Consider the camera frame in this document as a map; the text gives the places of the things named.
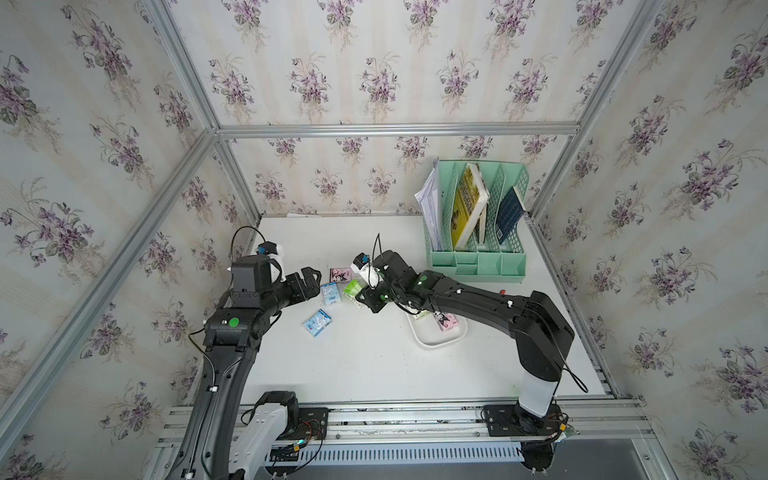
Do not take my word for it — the green tissue pack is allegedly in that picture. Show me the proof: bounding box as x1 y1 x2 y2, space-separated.
343 279 365 301

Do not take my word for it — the white plastic storage box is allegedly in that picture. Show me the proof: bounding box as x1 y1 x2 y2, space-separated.
406 311 468 350

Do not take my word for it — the pink tissue pack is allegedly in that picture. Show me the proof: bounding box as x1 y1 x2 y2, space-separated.
329 267 354 283
433 312 459 332

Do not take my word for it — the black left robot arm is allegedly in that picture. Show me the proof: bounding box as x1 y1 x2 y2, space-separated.
166 254 322 479

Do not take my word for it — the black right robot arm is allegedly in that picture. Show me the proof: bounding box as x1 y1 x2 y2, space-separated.
352 250 575 418

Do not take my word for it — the pink tissue pack top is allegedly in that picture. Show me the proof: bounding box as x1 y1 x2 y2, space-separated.
329 267 354 283

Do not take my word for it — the light blue tissue pack upper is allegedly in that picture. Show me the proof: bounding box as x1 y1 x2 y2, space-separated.
321 282 341 306

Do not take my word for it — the light blue tissue pack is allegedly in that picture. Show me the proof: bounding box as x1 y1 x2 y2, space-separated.
303 309 332 337
321 282 341 306

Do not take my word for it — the light blue tissue pack lower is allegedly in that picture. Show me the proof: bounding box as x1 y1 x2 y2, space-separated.
303 309 332 337

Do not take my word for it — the white paper stack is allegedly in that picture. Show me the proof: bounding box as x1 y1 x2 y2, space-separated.
414 163 443 251

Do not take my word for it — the yellow book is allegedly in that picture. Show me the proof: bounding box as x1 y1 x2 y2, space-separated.
450 162 489 250

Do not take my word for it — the mint green desk organizer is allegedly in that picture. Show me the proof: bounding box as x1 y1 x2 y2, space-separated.
423 160 530 283

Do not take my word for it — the dark blue notebook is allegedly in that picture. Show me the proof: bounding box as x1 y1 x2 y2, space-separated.
495 186 525 245

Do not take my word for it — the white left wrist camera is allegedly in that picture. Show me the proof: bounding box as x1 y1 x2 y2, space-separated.
256 241 284 282

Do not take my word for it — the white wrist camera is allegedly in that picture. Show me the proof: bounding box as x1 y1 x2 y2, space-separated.
350 253 380 288
256 241 284 282

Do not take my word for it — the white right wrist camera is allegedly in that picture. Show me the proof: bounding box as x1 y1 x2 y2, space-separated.
350 253 380 288

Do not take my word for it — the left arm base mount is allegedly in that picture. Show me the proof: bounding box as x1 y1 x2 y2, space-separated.
240 403 330 441

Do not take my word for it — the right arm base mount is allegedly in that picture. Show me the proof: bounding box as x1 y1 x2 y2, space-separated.
480 403 569 438

